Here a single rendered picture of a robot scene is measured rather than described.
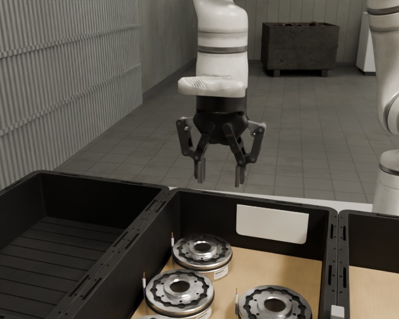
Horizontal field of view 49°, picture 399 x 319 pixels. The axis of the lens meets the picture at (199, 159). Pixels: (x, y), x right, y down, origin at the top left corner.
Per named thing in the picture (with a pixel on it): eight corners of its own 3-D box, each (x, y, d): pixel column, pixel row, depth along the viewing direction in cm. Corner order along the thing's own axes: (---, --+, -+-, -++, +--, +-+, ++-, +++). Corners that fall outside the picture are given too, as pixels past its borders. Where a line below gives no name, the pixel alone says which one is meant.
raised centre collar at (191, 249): (192, 240, 78) (192, 237, 78) (220, 244, 77) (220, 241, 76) (183, 254, 74) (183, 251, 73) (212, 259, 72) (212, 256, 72)
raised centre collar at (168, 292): (167, 277, 68) (167, 274, 67) (198, 280, 67) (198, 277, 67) (159, 298, 63) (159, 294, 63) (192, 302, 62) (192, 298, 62)
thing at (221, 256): (183, 232, 81) (183, 230, 81) (237, 241, 78) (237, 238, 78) (164, 262, 72) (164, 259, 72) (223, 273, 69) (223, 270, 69)
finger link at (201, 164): (205, 157, 70) (205, 178, 71) (201, 157, 70) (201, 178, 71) (201, 162, 68) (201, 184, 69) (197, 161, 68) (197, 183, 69)
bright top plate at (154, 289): (155, 268, 71) (155, 265, 70) (217, 275, 69) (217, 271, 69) (137, 311, 61) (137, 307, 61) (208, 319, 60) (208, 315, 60)
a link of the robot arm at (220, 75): (175, 95, 58) (174, 47, 56) (198, 80, 68) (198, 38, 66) (242, 99, 56) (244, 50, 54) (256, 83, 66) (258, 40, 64)
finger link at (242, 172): (237, 153, 66) (236, 183, 68) (257, 155, 65) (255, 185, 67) (239, 150, 67) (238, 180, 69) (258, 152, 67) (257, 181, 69)
